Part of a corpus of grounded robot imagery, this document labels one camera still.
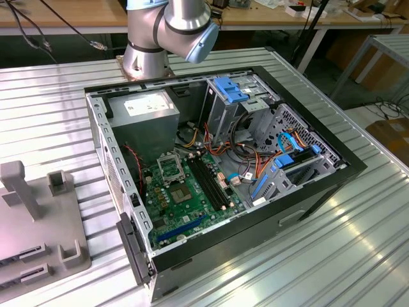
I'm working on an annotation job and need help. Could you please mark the black RAM slot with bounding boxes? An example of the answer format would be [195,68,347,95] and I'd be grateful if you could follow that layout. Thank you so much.
[198,153,236,207]
[187,157,224,212]
[194,154,232,209]
[190,155,228,211]

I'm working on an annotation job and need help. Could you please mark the metal drive cage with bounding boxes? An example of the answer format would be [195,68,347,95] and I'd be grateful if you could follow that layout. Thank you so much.
[204,75,279,148]

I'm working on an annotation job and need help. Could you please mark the green motherboard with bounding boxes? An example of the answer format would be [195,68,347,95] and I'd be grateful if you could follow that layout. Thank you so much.
[142,150,247,252]

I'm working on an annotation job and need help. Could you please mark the grey power supply unit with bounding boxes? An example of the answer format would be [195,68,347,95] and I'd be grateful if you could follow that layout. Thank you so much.
[107,89,181,161]

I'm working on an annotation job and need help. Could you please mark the blue plastic drive caddy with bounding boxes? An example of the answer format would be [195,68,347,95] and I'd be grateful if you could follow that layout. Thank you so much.
[213,76,252,105]

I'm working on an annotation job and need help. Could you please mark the blue expansion slot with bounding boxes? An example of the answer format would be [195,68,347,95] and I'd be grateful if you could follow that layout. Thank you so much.
[156,213,208,243]

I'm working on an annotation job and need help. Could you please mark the blue disk carrier with disk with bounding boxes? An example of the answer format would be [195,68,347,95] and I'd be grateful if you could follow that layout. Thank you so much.
[273,144,322,170]

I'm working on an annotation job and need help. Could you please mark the perforated metal disk bay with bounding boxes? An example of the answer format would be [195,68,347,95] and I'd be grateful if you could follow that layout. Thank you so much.
[255,102,350,205]

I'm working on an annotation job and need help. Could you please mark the black open PC case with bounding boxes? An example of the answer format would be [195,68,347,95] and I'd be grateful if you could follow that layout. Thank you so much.
[83,65,368,303]

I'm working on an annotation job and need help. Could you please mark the black case latch bar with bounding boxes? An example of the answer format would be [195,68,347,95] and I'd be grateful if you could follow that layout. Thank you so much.
[115,211,154,286]

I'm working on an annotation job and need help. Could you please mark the white flat box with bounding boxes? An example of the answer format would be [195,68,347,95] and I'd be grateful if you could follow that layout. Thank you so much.
[285,3,327,19]

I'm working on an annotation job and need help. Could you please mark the grey parts rack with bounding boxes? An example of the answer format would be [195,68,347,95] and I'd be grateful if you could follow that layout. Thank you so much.
[0,161,93,303]

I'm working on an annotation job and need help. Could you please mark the wooden desk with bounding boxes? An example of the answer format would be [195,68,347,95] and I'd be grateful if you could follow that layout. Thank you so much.
[0,0,409,36]

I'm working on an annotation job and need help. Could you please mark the brown cardboard box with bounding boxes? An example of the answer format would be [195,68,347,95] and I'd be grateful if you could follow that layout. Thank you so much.
[365,117,409,167]

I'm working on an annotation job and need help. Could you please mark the yellow black power wires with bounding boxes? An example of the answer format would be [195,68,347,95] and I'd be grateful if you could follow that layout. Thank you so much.
[176,121,205,151]

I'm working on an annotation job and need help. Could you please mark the orange power wire bundle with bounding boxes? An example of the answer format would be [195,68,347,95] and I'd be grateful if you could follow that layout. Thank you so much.
[203,123,307,193]

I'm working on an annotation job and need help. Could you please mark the blue plastic rail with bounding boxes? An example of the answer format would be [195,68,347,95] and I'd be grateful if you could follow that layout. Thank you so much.
[251,174,270,200]

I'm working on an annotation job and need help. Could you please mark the red black fan wire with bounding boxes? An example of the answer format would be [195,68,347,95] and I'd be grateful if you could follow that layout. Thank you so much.
[123,143,144,196]

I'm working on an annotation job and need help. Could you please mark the light blue data wire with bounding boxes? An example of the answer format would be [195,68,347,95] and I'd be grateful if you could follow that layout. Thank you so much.
[277,130,304,154]

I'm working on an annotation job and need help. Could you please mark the metal frame side table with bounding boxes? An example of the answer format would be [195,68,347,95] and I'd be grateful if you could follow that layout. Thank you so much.
[330,33,409,103]

